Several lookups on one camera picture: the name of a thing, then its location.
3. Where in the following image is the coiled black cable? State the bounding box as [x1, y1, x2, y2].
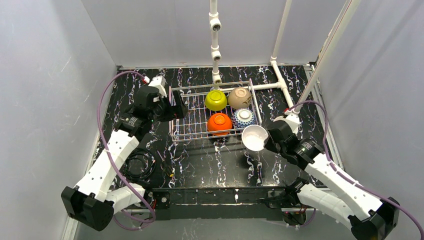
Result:
[120, 147, 157, 182]

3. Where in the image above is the beige floral bowl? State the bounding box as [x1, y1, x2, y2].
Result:
[227, 87, 252, 110]

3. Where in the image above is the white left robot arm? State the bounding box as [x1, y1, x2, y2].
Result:
[61, 85, 188, 231]

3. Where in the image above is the white diagonal PVC pole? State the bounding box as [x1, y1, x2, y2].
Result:
[292, 0, 361, 114]

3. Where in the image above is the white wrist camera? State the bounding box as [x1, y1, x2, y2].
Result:
[148, 75, 168, 97]
[283, 113, 301, 134]

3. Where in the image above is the white wire dish rack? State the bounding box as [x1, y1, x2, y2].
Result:
[168, 79, 263, 142]

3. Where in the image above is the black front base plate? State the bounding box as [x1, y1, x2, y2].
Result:
[145, 187, 321, 222]

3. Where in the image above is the aluminium extrusion frame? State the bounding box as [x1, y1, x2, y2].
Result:
[61, 188, 157, 240]

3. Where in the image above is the blue patterned bowl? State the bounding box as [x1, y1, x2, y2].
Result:
[231, 108, 257, 129]

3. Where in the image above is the yellow-green bowl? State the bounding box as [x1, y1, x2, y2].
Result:
[204, 90, 228, 112]

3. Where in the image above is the white PVC pipe frame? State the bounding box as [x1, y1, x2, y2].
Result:
[218, 0, 296, 109]

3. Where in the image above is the white PVC camera post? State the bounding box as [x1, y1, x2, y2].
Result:
[208, 0, 222, 90]

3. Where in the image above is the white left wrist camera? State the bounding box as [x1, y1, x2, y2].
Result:
[148, 75, 168, 97]

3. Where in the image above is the orange bowl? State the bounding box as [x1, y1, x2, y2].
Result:
[206, 113, 233, 132]

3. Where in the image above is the white bowl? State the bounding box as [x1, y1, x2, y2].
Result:
[241, 124, 269, 152]

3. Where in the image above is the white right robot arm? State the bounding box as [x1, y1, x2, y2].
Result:
[264, 120, 399, 240]

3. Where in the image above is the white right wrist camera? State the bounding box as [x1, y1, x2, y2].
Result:
[283, 113, 301, 134]

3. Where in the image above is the black yellow screwdriver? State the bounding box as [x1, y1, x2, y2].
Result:
[156, 150, 175, 178]

